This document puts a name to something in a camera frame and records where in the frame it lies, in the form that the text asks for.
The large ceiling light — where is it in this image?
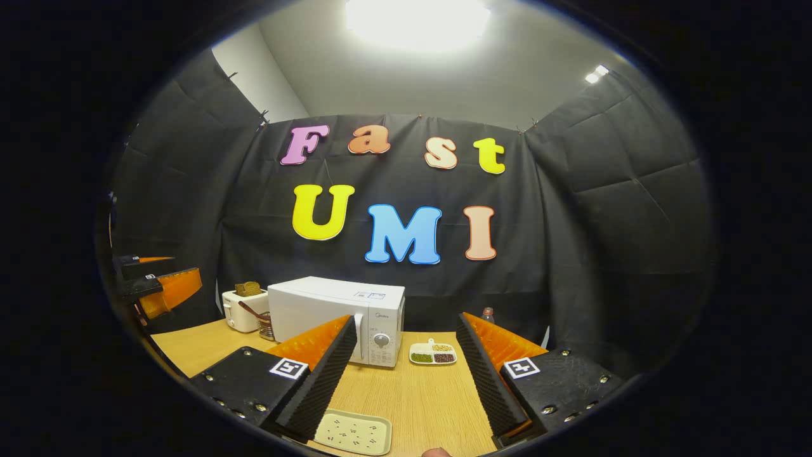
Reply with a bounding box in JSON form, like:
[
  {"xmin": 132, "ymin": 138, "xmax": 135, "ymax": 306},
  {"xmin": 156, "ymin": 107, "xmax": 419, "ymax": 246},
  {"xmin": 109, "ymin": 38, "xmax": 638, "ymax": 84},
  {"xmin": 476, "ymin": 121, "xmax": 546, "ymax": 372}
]
[{"xmin": 346, "ymin": 0, "xmax": 492, "ymax": 55}]

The cream speckled tray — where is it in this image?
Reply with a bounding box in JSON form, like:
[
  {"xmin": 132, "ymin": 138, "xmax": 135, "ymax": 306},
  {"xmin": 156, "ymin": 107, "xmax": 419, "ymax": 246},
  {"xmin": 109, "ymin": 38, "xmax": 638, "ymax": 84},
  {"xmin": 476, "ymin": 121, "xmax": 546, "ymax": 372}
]
[{"xmin": 313, "ymin": 408, "xmax": 393, "ymax": 456}]

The white divided bean dish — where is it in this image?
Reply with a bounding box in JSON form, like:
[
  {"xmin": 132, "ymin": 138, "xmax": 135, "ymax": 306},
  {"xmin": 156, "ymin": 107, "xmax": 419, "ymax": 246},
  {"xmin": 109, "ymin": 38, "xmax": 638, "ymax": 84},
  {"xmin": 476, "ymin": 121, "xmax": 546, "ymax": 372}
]
[{"xmin": 409, "ymin": 338, "xmax": 457, "ymax": 366}]

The white toaster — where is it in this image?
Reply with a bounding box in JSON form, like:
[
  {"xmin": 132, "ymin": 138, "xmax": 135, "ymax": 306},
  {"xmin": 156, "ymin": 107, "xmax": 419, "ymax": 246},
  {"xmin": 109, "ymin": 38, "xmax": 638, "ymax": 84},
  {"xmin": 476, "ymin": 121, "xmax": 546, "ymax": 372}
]
[{"xmin": 221, "ymin": 289, "xmax": 270, "ymax": 334}]

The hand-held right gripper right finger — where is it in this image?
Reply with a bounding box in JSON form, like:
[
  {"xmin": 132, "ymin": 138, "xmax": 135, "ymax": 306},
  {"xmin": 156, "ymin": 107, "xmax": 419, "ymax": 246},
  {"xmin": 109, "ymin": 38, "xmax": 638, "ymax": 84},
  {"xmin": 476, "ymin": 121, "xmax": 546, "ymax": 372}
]
[{"xmin": 457, "ymin": 311, "xmax": 629, "ymax": 446}]

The white microwave oven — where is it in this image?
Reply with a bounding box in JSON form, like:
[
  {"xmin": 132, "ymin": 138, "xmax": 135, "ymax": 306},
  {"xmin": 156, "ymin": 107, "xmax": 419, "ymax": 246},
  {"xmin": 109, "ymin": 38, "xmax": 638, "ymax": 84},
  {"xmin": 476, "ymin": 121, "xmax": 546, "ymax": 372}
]
[{"xmin": 267, "ymin": 276, "xmax": 407, "ymax": 369}]

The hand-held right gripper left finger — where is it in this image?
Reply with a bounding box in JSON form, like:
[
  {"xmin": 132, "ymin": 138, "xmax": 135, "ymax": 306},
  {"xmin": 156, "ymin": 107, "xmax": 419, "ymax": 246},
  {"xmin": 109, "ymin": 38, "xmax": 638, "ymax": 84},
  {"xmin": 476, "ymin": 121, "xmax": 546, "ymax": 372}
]
[{"xmin": 186, "ymin": 314, "xmax": 358, "ymax": 444}]

